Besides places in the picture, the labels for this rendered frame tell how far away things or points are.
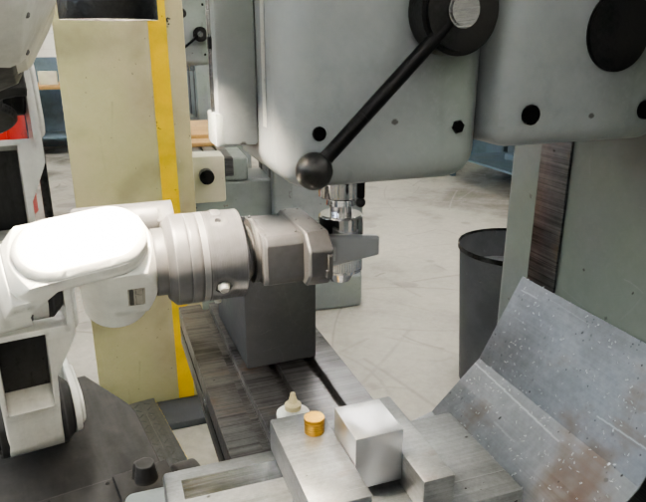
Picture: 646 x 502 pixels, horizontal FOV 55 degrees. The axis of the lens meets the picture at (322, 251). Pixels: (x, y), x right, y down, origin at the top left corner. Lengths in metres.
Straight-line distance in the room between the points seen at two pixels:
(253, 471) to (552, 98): 0.48
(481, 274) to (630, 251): 1.72
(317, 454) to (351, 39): 0.40
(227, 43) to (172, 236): 0.18
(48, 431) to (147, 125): 1.24
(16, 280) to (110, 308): 0.10
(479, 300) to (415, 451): 1.95
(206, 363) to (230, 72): 0.60
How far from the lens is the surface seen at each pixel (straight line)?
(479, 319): 2.63
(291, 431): 0.70
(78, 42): 2.30
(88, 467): 1.49
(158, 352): 2.59
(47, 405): 1.38
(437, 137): 0.57
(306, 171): 0.48
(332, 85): 0.52
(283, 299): 1.00
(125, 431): 1.58
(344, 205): 0.63
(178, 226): 0.59
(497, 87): 0.58
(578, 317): 0.92
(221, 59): 0.58
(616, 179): 0.86
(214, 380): 1.01
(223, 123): 0.58
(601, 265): 0.89
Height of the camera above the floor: 1.43
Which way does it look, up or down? 19 degrees down
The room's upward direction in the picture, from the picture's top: straight up
